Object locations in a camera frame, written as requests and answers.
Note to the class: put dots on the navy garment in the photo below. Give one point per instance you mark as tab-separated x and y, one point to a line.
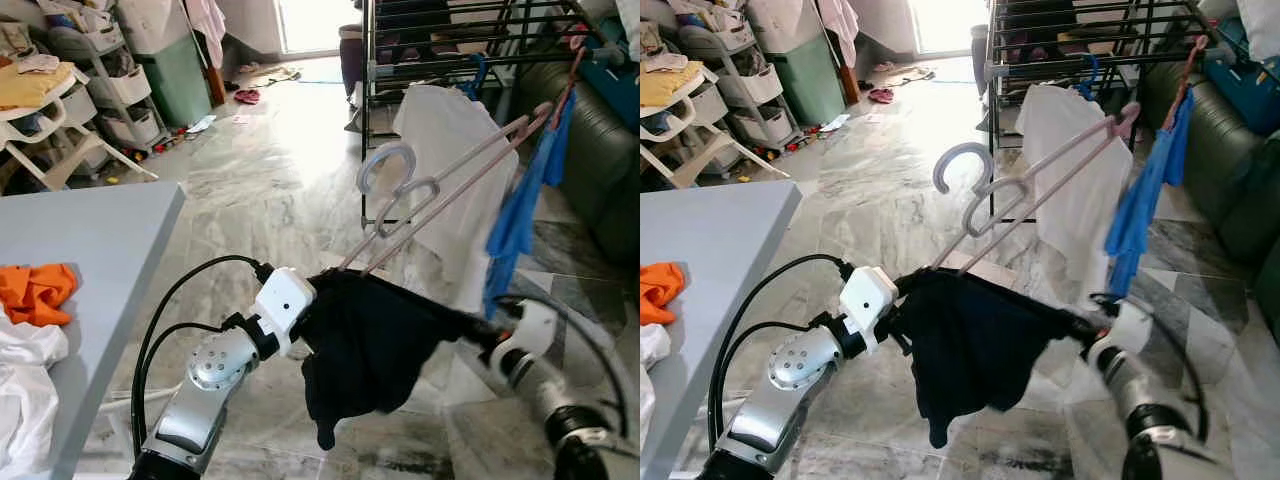
970	340
370	340

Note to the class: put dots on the white shirt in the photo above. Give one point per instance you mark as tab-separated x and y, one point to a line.
450	130
25	400
1070	130
650	380

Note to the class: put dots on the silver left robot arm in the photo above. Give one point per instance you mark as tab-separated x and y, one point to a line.
800	365
215	365

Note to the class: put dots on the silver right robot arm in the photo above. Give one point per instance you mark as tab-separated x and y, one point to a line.
1140	400
560	400

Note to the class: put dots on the blue plastic hanger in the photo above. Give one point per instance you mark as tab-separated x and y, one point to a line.
1092	75
480	75

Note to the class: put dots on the red brown hanger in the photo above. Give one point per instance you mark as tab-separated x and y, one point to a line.
1185	85
572	85

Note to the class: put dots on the blue shirt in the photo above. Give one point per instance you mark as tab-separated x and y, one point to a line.
515	220
1135	215

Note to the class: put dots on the orange cloth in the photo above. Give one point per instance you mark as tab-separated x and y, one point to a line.
35	290
660	290

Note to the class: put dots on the dark green sofa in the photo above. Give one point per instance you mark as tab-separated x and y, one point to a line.
600	150
1230	170

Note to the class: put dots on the light blue folding table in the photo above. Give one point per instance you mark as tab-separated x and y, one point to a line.
100	230
720	230

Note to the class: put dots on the black metal drying rack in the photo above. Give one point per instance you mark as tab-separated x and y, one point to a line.
420	66
1040	66

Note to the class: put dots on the white high chair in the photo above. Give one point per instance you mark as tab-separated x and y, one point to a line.
690	140
40	125

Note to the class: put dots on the blue bag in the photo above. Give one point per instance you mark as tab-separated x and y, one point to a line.
615	85
1250	90

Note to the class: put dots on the yellow cushion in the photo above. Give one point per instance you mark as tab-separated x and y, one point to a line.
665	85
30	88

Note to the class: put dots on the red slippers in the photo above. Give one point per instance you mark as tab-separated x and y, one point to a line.
247	96
881	96

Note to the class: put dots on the small white cloth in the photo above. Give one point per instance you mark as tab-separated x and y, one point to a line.
668	62
38	63

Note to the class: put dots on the white paper sheet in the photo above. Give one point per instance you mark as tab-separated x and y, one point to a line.
834	122
200	124

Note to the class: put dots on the white pillow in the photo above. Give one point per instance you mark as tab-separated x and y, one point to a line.
1262	25
628	18

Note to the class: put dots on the white storage trolley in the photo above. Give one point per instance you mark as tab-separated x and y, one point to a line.
120	90
750	90

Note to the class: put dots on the green bin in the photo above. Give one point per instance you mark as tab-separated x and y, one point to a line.
180	85
810	85

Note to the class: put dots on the pink cloth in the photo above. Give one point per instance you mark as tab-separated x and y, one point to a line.
838	25
205	25

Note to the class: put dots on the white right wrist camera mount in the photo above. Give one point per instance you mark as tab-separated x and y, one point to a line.
1130	325
530	330

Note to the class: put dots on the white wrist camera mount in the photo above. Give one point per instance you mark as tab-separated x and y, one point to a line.
1130	325
530	330
867	298
283	300

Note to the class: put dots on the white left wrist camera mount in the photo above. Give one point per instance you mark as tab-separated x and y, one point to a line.
867	298
283	300

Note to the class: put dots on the brown wooden post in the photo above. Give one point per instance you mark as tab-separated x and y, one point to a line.
215	88
849	88

